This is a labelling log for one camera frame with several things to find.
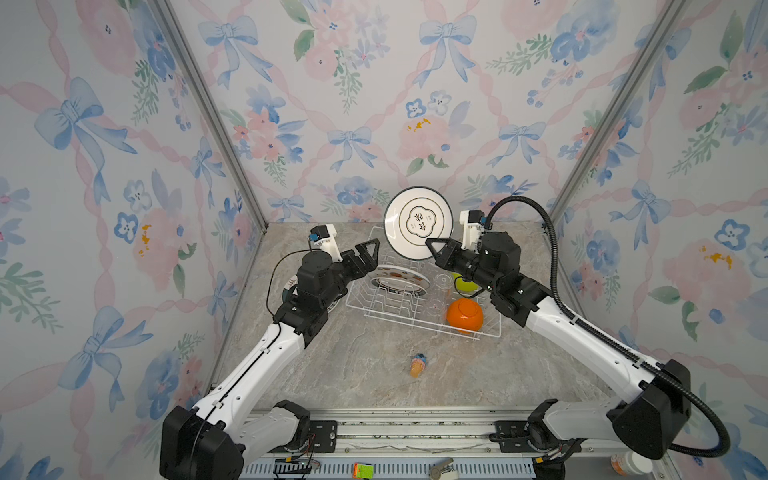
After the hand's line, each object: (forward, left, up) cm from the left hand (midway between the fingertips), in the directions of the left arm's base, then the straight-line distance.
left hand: (369, 243), depth 72 cm
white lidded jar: (-41, -58, -26) cm, 76 cm away
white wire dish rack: (-6, -16, -22) cm, 28 cm away
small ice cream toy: (-19, -13, -29) cm, 37 cm away
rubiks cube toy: (-43, +1, -29) cm, 52 cm away
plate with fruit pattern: (+1, -8, -17) cm, 19 cm away
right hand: (0, -14, +2) cm, 14 cm away
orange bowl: (-6, -27, -25) cm, 38 cm away
